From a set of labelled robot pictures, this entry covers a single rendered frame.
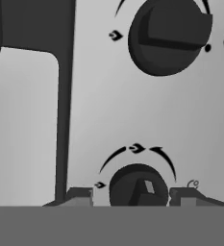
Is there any grey stove with black trim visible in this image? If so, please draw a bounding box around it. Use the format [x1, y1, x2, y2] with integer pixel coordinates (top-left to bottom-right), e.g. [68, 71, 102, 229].
[0, 0, 224, 208]

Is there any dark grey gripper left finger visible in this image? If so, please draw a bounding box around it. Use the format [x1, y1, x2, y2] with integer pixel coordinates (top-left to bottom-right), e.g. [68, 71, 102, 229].
[42, 186, 94, 208]

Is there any black stove knob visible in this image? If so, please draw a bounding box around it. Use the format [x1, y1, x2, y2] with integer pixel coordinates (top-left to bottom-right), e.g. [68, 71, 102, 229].
[127, 0, 213, 78]
[109, 162, 170, 208]

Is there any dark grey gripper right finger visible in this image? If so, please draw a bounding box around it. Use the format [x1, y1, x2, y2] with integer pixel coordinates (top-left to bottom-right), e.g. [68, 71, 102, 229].
[168, 187, 224, 208]

